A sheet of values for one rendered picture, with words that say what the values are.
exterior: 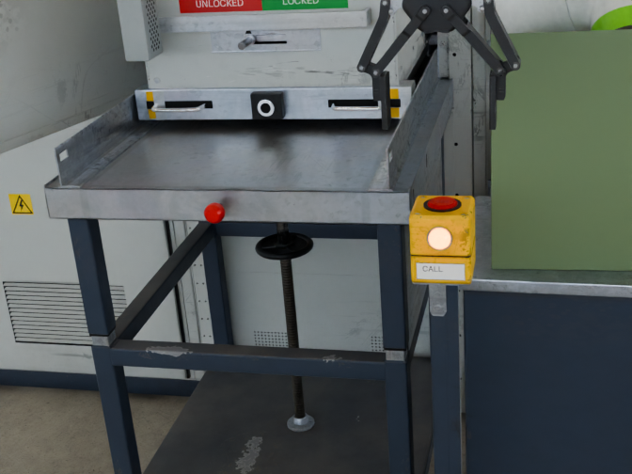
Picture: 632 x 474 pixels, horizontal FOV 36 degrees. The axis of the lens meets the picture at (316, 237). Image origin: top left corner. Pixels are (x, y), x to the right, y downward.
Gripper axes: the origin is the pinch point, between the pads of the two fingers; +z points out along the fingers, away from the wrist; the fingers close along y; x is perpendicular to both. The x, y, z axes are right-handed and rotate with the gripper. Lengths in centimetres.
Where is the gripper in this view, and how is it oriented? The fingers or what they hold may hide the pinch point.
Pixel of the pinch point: (438, 118)
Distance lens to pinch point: 127.4
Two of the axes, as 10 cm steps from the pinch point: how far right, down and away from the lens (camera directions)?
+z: 0.7, 9.2, 3.9
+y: -9.7, -0.3, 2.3
